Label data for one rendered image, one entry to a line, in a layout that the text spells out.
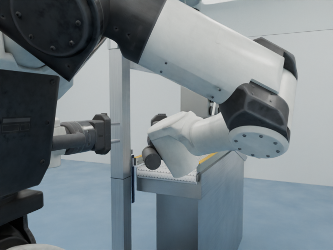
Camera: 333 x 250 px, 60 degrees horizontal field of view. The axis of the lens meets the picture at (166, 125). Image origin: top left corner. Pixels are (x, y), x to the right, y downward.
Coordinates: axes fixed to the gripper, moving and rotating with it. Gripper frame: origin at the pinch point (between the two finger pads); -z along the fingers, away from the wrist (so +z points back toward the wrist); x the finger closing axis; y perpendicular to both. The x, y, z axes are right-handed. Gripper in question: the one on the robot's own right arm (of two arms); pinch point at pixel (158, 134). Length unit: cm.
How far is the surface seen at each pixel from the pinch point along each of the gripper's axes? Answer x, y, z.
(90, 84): -44, -69, -458
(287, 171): 86, 215, -281
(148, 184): 24.5, -0.1, -33.2
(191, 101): -9.9, 14.2, -19.2
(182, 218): 41, 15, -36
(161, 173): 18.7, 4.5, -27.4
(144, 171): 18.5, -2.1, -31.7
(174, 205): 35, 11, -38
